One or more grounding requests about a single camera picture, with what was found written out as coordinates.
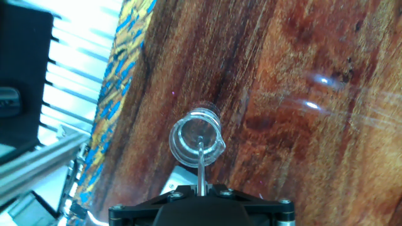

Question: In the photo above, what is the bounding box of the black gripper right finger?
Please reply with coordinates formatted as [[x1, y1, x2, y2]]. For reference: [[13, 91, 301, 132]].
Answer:
[[206, 183, 296, 226]]

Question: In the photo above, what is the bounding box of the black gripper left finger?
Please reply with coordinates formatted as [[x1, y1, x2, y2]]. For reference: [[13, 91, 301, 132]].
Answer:
[[108, 184, 199, 226]]

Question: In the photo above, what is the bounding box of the clear glass stirring rod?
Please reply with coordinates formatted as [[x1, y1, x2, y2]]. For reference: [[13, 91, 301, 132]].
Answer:
[[196, 135, 208, 197]]

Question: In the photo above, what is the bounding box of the glass beaker with water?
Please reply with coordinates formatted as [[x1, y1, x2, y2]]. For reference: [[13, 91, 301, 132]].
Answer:
[[168, 106, 227, 168]]

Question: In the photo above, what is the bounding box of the glossy wood pattern mat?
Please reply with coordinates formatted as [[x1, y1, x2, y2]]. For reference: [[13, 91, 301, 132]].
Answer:
[[90, 0, 402, 226]]

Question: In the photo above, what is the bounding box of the blue starry tablecloth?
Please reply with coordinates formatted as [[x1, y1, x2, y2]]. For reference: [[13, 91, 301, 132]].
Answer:
[[66, 0, 158, 226]]

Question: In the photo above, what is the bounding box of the black computer mouse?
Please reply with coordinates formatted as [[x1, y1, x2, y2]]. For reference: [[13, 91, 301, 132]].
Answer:
[[0, 87, 23, 119]]

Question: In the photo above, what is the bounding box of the black desk pad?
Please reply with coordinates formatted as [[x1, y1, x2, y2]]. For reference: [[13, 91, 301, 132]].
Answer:
[[0, 2, 55, 166]]

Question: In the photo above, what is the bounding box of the aluminium frame post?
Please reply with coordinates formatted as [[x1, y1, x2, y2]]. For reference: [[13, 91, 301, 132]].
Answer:
[[0, 131, 92, 207]]

